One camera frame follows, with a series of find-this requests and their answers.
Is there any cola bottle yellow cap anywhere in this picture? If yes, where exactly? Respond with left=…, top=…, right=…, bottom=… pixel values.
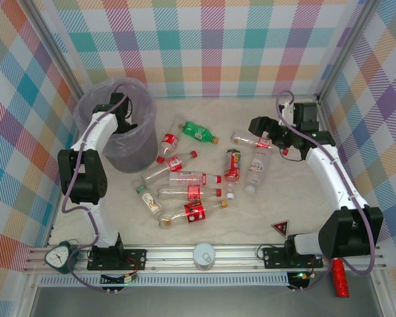
left=157, top=199, right=228, bottom=230

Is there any purple plastic bin liner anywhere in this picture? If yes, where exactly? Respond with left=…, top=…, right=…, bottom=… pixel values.
left=74, top=77, right=158, bottom=174

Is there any aluminium frame post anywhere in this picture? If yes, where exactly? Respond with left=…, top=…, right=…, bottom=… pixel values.
left=21, top=0, right=88, bottom=107
left=315, top=0, right=383, bottom=100

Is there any green alarm clock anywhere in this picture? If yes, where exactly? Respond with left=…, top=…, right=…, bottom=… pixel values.
left=43, top=240, right=81, bottom=275

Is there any clear bottle red-white label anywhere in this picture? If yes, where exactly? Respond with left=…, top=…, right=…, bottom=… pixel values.
left=168, top=170, right=223, bottom=186

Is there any slim clear bottle red cap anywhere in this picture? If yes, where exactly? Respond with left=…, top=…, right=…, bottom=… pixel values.
left=141, top=150, right=199, bottom=183

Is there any clear bottle narrow red label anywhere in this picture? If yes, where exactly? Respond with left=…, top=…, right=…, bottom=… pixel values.
left=230, top=129, right=290, bottom=156

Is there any red triangular sign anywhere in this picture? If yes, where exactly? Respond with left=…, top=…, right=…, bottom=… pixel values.
left=271, top=219, right=291, bottom=238

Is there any small wired connector board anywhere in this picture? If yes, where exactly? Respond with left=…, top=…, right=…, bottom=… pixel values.
left=100, top=272, right=139, bottom=286
left=288, top=269, right=317, bottom=292

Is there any clear bottle wide red label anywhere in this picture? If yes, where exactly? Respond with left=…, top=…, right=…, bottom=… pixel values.
left=156, top=185, right=223, bottom=202

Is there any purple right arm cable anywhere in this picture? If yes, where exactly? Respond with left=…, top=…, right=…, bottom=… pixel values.
left=275, top=90, right=374, bottom=275

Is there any small bottle green cap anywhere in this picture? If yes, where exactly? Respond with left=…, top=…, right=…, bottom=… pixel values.
left=135, top=184, right=163, bottom=216

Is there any silver tin can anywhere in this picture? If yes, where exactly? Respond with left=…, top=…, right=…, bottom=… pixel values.
left=192, top=242, right=217, bottom=271

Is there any green bottle yellow cap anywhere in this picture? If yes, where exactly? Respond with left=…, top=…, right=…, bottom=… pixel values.
left=180, top=120, right=220, bottom=145

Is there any white slotted cable duct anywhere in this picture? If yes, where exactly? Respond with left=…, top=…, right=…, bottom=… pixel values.
left=39, top=272, right=290, bottom=289

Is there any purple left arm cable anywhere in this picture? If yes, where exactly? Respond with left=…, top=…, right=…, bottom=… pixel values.
left=61, top=84, right=143, bottom=294

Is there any translucent purple trash bin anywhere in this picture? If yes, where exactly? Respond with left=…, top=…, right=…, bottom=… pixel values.
left=74, top=77, right=158, bottom=174

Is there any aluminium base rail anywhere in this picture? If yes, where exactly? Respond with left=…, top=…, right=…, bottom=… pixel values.
left=22, top=244, right=385, bottom=274

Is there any red glitter cylinder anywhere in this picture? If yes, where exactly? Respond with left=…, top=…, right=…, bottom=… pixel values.
left=331, top=258, right=351, bottom=299

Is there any frosted white bottle white cap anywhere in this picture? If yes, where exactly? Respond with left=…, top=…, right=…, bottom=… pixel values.
left=244, top=146, right=273, bottom=195

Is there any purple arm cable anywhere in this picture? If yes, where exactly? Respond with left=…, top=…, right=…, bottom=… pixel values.
left=275, top=90, right=374, bottom=275
left=61, top=84, right=143, bottom=294

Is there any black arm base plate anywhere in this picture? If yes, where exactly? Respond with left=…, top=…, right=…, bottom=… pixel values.
left=86, top=248, right=148, bottom=272
left=262, top=246, right=325, bottom=269

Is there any aluminium frame side rail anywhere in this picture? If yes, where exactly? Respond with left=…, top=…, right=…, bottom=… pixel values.
left=315, top=94, right=362, bottom=212

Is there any short clear bottle red label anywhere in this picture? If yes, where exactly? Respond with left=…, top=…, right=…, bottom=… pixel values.
left=159, top=131, right=180, bottom=157

